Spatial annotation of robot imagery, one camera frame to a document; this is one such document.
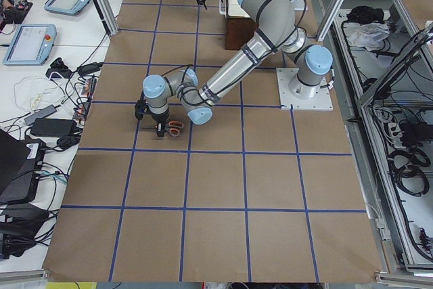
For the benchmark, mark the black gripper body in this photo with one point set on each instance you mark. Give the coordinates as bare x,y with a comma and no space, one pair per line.
160,119

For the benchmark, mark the orange grey handled scissors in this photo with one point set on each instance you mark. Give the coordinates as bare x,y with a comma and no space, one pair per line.
174,128

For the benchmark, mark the dark wooden drawer cabinet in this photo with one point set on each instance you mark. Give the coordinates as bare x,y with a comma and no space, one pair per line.
238,32

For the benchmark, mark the near blue teach pendant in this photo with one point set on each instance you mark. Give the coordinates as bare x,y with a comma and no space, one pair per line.
31,45

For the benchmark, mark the white crumpled cloth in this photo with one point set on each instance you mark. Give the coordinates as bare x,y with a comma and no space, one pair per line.
370,36

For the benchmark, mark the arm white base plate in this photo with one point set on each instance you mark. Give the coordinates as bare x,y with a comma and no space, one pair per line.
294,95
300,5

